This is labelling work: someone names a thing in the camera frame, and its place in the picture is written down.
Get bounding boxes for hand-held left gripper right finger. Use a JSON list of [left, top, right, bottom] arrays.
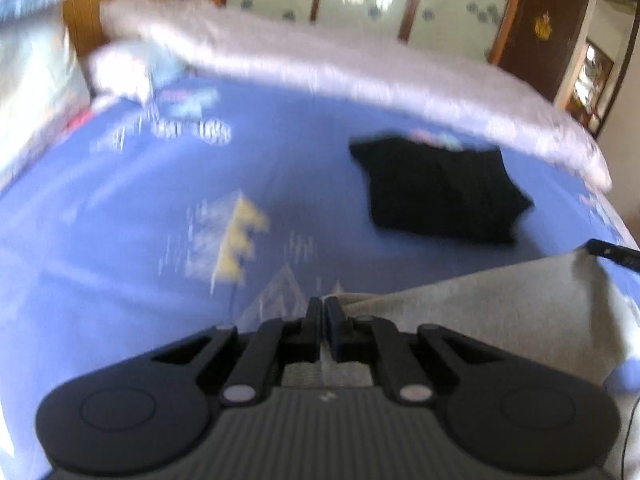
[[324, 296, 503, 406]]

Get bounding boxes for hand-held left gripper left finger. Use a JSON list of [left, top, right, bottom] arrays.
[[150, 297, 323, 406]]

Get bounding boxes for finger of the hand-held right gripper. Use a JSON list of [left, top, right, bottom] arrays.
[[584, 239, 640, 276]]

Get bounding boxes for grey pants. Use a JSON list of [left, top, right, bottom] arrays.
[[285, 249, 640, 396]]

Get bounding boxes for black folded garment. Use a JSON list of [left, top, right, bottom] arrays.
[[348, 134, 535, 246]]

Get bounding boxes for wooden display shelf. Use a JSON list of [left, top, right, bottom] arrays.
[[565, 40, 616, 136]]

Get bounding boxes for blue printed bed sheet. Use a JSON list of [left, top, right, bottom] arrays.
[[0, 72, 640, 480]]

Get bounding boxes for white quilted blanket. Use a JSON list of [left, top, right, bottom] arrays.
[[85, 0, 613, 192]]

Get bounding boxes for light blue printed pillow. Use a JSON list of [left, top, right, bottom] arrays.
[[0, 0, 103, 196]]

